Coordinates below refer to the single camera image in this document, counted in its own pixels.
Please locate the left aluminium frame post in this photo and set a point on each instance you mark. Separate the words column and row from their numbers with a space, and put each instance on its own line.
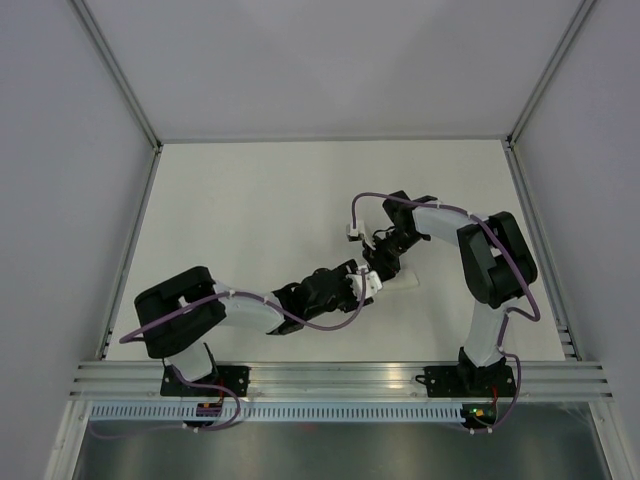
column 100, row 43

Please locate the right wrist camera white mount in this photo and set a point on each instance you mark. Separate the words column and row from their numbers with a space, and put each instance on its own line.
column 359, row 232

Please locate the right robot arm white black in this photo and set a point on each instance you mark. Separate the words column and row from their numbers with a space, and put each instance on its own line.
column 498, row 269

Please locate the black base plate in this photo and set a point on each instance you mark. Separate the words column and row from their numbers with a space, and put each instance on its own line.
column 450, row 381
column 225, row 381

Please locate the right aluminium frame post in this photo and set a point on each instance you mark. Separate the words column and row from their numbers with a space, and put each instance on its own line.
column 563, row 47

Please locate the aluminium frame post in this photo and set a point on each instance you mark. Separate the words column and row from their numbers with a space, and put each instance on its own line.
column 100, row 43
column 563, row 47

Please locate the white cloth napkin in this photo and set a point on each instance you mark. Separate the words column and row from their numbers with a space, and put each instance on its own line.
column 405, row 280

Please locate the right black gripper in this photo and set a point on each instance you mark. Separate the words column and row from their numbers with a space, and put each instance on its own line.
column 384, row 267

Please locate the white slotted cable duct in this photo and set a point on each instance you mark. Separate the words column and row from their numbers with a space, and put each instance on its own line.
column 349, row 412

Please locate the back aluminium frame bar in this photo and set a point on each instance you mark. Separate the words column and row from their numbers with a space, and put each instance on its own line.
column 333, row 138

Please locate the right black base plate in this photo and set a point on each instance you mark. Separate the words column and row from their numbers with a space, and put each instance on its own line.
column 450, row 381

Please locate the front aluminium rail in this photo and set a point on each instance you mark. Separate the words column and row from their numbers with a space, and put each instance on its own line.
column 542, row 381

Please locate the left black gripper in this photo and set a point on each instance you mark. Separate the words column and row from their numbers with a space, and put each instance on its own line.
column 343, row 270

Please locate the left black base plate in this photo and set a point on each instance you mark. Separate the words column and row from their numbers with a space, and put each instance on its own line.
column 225, row 381

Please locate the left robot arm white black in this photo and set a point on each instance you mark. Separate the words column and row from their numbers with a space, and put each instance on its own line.
column 175, row 315

